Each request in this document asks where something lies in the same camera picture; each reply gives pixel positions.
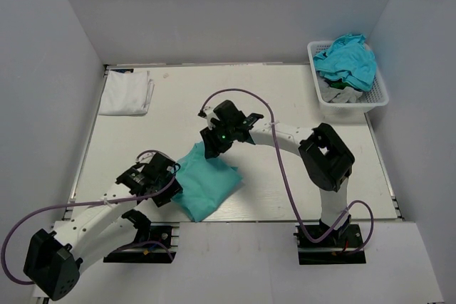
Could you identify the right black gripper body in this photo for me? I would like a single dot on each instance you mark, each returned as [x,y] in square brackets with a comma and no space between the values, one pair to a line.
[229,129]

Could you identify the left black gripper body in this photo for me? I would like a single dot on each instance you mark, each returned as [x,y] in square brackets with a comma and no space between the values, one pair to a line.
[162,182]

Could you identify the teal green t shirt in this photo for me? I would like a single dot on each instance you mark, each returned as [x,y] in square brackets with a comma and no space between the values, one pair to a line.
[206,183]

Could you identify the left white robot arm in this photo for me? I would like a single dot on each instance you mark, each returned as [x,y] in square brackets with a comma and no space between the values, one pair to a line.
[56,260]

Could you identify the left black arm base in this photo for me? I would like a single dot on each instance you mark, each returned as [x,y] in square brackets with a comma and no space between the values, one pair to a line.
[157,245]

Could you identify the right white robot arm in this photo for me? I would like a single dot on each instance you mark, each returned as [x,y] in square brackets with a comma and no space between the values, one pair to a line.
[326,157]

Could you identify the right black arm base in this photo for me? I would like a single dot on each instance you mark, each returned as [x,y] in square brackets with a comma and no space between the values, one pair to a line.
[330,251]

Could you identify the folded white t shirt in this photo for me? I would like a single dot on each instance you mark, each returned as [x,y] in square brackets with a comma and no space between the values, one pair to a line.
[126,94]

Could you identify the white grey cloth in basket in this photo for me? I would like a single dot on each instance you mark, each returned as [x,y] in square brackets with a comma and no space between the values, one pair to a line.
[335,95]

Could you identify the blue t shirt in basket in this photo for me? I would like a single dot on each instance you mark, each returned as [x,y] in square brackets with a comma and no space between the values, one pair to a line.
[348,61]

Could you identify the white plastic basket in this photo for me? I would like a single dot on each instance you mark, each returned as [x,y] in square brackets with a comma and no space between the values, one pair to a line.
[376,97]

